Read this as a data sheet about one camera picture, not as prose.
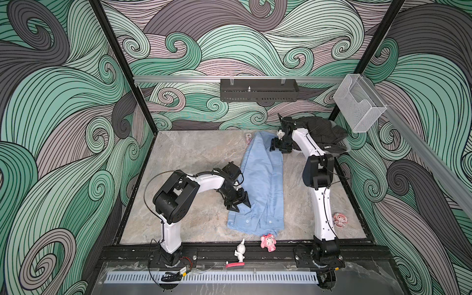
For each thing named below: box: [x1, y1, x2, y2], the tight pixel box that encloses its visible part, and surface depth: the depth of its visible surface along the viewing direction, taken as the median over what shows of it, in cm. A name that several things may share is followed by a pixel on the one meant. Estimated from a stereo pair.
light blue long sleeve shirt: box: [227, 130, 285, 237], surface depth 93 cm
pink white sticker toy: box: [332, 212, 349, 229], surface depth 83 cm
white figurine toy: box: [234, 237, 246, 263], surface depth 74 cm
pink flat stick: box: [224, 261, 246, 269], surface depth 69 cm
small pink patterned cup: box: [245, 132, 252, 146], surface depth 113 cm
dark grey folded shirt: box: [279, 116, 348, 156], surface depth 108 cm
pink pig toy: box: [260, 233, 277, 252], surface depth 76 cm
